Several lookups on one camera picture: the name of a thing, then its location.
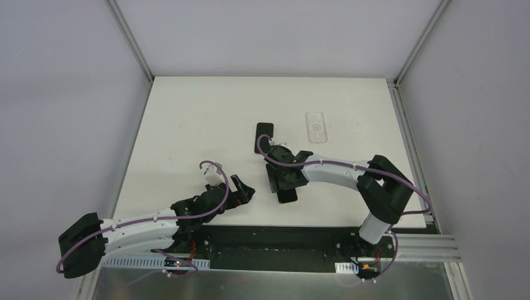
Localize aluminium frame rail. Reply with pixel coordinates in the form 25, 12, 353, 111
396, 234, 462, 263

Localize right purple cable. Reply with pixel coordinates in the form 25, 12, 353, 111
256, 134, 434, 279

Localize white cable duct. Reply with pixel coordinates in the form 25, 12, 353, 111
334, 262, 359, 275
103, 255, 194, 271

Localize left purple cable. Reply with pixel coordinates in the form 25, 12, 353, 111
56, 160, 231, 278

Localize black smartphone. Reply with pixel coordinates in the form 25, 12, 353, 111
254, 122, 274, 154

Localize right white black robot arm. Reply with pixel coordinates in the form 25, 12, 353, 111
264, 146, 414, 256

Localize left white cable duct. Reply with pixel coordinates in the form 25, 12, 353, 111
103, 255, 194, 271

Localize clear phone case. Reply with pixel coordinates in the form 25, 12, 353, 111
305, 112, 328, 144

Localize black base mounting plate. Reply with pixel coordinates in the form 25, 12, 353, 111
165, 225, 394, 273

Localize purple cable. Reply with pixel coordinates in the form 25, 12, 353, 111
56, 160, 231, 278
256, 134, 434, 279

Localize right white cable duct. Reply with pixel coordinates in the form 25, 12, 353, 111
334, 262, 359, 275

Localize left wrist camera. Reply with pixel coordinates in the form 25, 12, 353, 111
203, 164, 225, 186

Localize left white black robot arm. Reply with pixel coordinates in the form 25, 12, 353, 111
56, 175, 256, 279

